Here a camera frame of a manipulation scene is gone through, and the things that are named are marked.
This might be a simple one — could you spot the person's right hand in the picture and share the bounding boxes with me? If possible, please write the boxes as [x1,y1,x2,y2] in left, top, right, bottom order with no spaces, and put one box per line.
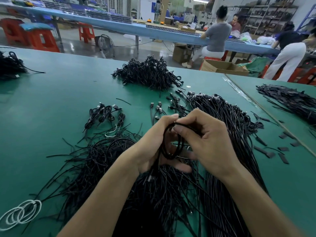
[170,108,243,183]

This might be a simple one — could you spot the person's left hand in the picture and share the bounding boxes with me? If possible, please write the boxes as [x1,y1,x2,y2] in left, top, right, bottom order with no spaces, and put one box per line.
[123,113,193,177]

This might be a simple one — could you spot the single black cable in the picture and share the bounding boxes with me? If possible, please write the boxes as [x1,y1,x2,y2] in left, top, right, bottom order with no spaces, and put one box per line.
[107,104,119,123]
[83,109,98,131]
[115,106,126,130]
[92,103,106,127]
[99,102,112,125]
[159,122,198,161]

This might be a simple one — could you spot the bundle of long black cables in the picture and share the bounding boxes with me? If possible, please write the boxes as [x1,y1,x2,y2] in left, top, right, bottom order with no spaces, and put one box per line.
[168,91,270,237]

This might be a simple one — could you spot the pile of black cables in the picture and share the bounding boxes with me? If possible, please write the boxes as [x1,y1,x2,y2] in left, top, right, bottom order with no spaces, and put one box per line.
[30,98,213,237]

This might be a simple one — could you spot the heap of black cables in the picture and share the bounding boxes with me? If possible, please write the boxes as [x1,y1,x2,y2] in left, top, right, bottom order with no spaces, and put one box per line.
[112,56,183,91]
[0,50,45,79]

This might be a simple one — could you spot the spread of straight black cables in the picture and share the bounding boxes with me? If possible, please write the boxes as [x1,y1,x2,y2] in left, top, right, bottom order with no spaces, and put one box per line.
[256,84,316,127]

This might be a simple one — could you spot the person's right forearm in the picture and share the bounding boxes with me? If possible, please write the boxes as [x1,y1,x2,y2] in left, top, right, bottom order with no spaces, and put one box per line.
[220,165,302,237]

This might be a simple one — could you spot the person's left forearm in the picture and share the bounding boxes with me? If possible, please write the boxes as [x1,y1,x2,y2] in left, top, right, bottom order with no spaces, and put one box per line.
[57,160,150,237]

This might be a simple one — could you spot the scattered dark tie pieces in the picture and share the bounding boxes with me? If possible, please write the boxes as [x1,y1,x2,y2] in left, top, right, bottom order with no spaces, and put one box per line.
[251,111,302,164]

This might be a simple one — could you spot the open cardboard box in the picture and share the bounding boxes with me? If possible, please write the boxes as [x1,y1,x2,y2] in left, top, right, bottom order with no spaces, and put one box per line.
[200,59,250,77]

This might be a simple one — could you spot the green bag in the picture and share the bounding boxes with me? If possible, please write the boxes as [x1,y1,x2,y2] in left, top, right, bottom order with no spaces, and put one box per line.
[241,57,271,78]

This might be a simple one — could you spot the small cardboard box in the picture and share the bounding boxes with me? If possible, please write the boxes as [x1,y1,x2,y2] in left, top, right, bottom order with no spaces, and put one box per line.
[172,43,193,64]

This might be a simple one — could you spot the red plastic stool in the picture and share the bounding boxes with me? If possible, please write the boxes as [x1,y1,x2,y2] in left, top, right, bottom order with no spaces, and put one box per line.
[78,23,95,44]
[0,18,26,46]
[288,67,316,86]

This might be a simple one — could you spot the grey floor fan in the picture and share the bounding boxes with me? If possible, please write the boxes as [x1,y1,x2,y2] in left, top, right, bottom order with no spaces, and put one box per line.
[95,34,115,58]

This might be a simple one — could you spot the pile of white bags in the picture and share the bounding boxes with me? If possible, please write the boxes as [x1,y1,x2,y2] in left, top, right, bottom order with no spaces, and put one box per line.
[239,32,277,46]

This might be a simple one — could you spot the long blue workbench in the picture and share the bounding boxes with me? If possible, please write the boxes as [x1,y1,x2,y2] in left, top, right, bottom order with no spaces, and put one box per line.
[5,3,280,57]

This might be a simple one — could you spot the metal storage shelf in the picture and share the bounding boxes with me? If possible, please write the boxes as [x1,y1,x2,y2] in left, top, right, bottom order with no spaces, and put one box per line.
[237,0,299,35]

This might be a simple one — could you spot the white pillar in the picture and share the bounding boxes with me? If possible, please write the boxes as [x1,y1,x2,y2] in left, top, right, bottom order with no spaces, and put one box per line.
[139,0,158,22]

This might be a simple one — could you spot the red stool with blue seat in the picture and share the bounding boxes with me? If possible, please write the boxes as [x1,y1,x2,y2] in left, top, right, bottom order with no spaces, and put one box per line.
[20,23,60,52]

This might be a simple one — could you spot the blue metal rack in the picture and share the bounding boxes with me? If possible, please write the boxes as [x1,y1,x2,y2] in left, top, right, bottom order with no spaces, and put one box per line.
[296,3,316,33]

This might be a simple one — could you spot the bunch of white wire rings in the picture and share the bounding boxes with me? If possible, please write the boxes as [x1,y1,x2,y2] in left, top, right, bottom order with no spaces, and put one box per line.
[0,199,42,231]

